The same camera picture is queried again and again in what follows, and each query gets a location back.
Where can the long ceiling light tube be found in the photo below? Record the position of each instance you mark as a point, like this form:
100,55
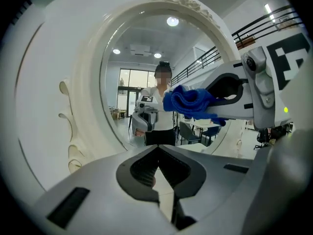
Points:
269,12

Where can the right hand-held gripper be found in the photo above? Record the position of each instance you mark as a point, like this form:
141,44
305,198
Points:
266,82

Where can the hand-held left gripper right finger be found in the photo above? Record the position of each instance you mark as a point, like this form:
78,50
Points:
210,195

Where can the white oval vanity mirror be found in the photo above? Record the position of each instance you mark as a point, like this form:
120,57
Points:
85,57

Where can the black office chair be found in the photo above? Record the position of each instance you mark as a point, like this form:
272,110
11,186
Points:
262,137

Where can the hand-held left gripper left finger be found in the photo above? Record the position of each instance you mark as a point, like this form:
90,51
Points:
97,195

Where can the black metal railing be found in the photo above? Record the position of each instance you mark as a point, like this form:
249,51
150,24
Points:
256,23

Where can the blue cloth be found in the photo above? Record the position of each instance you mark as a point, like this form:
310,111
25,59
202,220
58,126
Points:
185,101

